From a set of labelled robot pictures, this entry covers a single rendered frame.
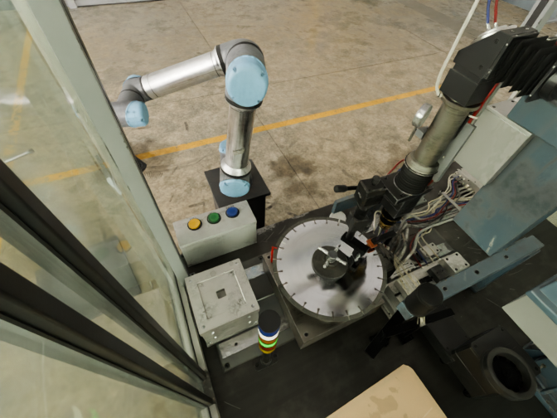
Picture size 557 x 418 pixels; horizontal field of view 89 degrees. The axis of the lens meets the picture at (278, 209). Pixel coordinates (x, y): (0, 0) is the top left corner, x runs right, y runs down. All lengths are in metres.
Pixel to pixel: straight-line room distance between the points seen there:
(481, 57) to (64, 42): 0.60
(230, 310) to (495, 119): 0.76
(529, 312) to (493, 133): 0.31
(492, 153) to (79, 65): 0.69
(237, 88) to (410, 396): 1.02
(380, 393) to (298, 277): 0.42
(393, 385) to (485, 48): 0.89
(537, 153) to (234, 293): 0.77
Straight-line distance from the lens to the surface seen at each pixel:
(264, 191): 1.32
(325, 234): 0.96
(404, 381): 1.08
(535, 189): 0.66
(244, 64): 0.83
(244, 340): 1.00
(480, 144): 0.67
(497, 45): 0.58
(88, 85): 0.53
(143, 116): 0.99
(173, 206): 2.31
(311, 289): 0.86
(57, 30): 0.50
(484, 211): 0.72
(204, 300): 0.91
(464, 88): 0.61
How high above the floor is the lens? 1.74
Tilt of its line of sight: 52 degrees down
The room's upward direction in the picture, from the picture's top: 5 degrees clockwise
